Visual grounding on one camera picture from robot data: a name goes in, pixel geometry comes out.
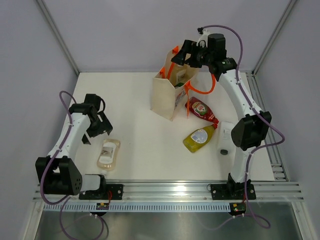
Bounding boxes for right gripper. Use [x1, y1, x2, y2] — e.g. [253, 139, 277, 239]
[171, 40, 213, 69]

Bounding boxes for small amber soap bottle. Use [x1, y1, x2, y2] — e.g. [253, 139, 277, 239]
[175, 67, 187, 84]

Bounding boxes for clear pale soap bottle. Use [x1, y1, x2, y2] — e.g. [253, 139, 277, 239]
[96, 138, 121, 175]

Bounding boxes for canvas bag orange handles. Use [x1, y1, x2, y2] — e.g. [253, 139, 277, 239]
[150, 45, 216, 121]

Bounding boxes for red Fairy dish soap bottle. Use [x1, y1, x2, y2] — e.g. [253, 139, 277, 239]
[185, 96, 219, 129]

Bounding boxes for yellow dish soap bottle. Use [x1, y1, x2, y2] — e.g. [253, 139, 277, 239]
[183, 124, 216, 153]

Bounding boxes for white lotion bottle black cap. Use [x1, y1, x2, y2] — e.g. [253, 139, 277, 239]
[216, 121, 235, 156]

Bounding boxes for green Fairy dish soap bottle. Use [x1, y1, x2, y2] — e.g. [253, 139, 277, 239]
[174, 82, 185, 89]

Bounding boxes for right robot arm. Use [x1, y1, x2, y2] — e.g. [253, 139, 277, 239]
[171, 33, 272, 200]

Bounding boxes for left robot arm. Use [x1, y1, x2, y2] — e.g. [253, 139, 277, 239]
[35, 93, 113, 196]

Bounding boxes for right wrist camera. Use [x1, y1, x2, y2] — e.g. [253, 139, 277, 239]
[196, 27, 211, 48]

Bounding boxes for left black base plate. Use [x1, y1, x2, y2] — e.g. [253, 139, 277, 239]
[79, 184, 124, 201]

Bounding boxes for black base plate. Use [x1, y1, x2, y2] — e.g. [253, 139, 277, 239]
[210, 183, 257, 201]
[79, 184, 124, 201]

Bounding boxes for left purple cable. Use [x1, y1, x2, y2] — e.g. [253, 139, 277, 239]
[39, 90, 111, 240]

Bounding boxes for aluminium mounting rail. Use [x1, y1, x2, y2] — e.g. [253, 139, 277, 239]
[32, 178, 305, 203]

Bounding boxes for slotted cable duct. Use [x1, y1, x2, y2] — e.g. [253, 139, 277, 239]
[43, 202, 231, 213]

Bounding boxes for right aluminium frame post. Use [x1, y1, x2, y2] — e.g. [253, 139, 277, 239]
[251, 0, 299, 76]

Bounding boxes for aluminium frame post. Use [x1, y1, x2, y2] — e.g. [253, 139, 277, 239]
[34, 0, 81, 76]
[251, 0, 299, 76]

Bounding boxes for left aluminium frame post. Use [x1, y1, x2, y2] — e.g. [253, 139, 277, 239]
[34, 0, 81, 76]

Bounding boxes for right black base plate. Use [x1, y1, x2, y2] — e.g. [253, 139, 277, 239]
[210, 183, 257, 201]

